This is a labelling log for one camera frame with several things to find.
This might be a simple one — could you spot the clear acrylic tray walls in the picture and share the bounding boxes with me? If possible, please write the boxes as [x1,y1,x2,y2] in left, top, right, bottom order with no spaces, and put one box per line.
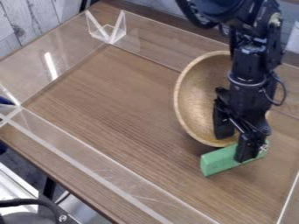
[0,11,299,224]

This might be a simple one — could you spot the black cable bottom left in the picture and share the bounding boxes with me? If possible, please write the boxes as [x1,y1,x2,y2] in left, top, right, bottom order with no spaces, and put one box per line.
[0,198,60,224]

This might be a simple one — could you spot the brown wooden bowl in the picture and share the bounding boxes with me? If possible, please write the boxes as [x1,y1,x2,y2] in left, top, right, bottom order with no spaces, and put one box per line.
[172,51,238,148]

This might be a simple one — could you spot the blue object at left edge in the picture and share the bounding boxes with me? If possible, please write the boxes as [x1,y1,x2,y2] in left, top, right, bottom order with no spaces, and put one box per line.
[0,96,14,105]

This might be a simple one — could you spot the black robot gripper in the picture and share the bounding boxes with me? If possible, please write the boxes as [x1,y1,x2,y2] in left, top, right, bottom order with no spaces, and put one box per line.
[212,73,278,163]

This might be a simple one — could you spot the black metal bracket with screw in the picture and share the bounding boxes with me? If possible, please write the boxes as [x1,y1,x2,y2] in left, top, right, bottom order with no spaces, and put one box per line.
[46,203,80,224]

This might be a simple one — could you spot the green rectangular block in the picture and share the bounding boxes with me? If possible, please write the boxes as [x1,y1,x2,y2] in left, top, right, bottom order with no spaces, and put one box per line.
[200,142,269,177]

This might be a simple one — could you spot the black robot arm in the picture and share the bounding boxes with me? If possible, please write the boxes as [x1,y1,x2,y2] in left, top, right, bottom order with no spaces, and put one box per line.
[174,0,284,163]

